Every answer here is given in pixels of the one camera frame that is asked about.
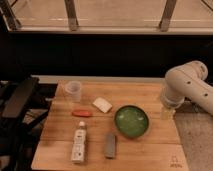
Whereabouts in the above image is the translucent ceramic cup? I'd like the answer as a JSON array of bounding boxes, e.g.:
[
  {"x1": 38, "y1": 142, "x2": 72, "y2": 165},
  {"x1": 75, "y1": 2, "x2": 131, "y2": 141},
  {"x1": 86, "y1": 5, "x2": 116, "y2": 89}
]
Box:
[{"x1": 65, "y1": 81, "x2": 81, "y2": 102}]

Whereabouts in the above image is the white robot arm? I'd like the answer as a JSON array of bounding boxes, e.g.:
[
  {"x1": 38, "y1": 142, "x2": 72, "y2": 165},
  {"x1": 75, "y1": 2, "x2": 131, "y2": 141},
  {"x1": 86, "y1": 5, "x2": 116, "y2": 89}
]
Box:
[{"x1": 160, "y1": 61, "x2": 213, "y2": 118}]

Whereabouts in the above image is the green ceramic bowl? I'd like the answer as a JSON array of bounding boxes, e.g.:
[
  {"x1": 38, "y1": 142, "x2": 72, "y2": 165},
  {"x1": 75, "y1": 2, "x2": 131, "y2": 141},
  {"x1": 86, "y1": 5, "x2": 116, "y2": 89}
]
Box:
[{"x1": 114, "y1": 105, "x2": 149, "y2": 138}]

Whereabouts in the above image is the grey rectangular block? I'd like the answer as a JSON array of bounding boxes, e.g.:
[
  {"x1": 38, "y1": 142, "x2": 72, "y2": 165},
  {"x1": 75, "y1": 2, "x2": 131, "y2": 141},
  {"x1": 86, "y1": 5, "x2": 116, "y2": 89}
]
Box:
[{"x1": 104, "y1": 133, "x2": 116, "y2": 159}]

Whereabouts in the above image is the white rectangular block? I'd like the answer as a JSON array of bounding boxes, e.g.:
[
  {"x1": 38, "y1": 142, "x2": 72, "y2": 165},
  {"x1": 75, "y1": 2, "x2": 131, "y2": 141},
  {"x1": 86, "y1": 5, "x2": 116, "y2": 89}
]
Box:
[{"x1": 93, "y1": 97, "x2": 112, "y2": 113}]

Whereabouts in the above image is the orange oblong object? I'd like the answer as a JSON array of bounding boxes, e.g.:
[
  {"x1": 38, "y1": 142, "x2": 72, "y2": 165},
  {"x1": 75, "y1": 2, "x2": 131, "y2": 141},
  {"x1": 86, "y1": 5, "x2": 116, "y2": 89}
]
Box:
[{"x1": 72, "y1": 110, "x2": 92, "y2": 117}]

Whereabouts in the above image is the white bottle with label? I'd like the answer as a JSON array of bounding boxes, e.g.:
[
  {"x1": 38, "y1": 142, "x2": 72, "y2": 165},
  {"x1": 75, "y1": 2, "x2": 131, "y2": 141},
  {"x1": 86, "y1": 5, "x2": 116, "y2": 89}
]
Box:
[{"x1": 71, "y1": 121, "x2": 87, "y2": 163}]

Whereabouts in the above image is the black chair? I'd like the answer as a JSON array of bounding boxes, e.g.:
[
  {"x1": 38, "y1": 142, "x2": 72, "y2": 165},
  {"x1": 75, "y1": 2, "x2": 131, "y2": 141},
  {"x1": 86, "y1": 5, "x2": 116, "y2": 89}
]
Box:
[{"x1": 0, "y1": 77, "x2": 48, "y2": 171}]

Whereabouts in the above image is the metal window frame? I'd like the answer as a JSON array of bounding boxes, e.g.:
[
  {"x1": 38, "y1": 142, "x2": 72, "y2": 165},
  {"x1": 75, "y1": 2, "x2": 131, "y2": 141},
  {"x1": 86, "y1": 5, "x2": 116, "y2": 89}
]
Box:
[{"x1": 0, "y1": 0, "x2": 213, "y2": 35}]

